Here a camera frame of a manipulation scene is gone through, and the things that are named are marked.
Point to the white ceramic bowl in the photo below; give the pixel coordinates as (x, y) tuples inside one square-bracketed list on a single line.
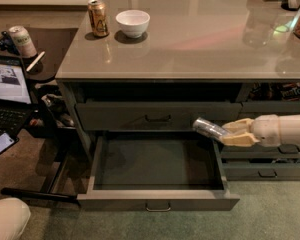
[(133, 23)]

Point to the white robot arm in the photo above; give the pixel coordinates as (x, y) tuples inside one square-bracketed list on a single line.
[(289, 130)]

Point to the white rounded object bottom left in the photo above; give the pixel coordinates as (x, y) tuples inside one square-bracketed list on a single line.
[(14, 216)]

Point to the white pink beverage can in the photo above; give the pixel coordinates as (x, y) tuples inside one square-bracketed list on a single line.
[(23, 42)]

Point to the snack packages in shelf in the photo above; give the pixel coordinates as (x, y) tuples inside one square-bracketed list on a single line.
[(275, 91)]

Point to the open middle grey drawer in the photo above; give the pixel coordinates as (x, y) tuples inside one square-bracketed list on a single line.
[(157, 172)]

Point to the silver redbull can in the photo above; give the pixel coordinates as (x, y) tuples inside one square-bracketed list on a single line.
[(209, 129)]

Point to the gold beverage can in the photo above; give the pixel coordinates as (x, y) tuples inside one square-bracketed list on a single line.
[(98, 19)]

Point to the black side table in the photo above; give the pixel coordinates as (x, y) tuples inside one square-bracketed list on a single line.
[(53, 42)]

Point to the smartphone with lit screen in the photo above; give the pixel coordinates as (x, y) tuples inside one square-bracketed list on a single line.
[(6, 142)]

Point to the white pen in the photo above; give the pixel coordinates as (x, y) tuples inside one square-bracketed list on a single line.
[(35, 61)]

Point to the right top grey drawer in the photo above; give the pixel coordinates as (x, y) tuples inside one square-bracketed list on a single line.
[(253, 109)]

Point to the clutter under side table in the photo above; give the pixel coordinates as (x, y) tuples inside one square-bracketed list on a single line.
[(51, 108)]

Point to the right bottom grey drawer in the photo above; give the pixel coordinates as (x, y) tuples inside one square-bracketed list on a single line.
[(262, 172)]

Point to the open laptop computer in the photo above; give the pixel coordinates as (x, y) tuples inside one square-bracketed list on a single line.
[(15, 101)]

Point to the right middle grey drawer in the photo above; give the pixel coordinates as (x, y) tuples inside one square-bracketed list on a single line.
[(258, 152)]

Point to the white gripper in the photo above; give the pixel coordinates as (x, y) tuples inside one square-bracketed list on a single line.
[(265, 130)]

